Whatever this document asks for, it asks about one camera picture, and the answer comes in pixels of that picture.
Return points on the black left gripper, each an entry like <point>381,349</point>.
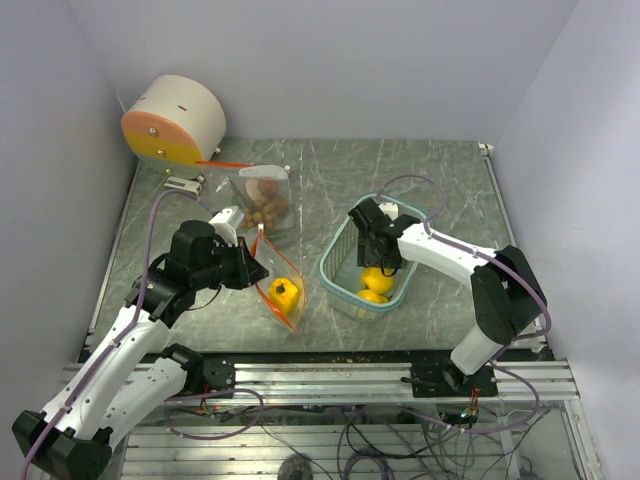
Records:
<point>247,268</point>

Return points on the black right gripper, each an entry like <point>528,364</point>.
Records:
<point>366,259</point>

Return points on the clear zip bag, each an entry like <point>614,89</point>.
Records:
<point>227,180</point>
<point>277,266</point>

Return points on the light blue fruit basket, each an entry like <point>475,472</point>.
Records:
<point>362,269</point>

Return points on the yellow mango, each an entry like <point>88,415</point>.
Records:
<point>372,296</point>

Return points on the bunch of brown longans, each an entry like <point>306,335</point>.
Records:
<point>271,213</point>

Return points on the white garlic bulb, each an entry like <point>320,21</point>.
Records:
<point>252,189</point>

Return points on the yellow bell pepper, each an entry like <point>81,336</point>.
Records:
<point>284,295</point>

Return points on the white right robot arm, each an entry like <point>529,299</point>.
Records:
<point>506,295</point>

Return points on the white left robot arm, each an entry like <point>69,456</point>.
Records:
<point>74,435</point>

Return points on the small white metal latch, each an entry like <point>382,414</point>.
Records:
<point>190,186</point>

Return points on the round white drawer box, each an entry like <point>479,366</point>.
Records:
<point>175,126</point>

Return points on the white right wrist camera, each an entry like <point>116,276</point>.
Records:
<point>390,209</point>

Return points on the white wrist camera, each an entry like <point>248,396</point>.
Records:
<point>227,223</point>
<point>390,209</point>

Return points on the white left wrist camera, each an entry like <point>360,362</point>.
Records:
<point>227,223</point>

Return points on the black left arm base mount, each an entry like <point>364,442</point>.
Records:
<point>204,372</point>

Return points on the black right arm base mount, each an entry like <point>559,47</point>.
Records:
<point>440,380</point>

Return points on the aluminium extrusion rail frame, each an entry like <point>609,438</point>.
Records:
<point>350,417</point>

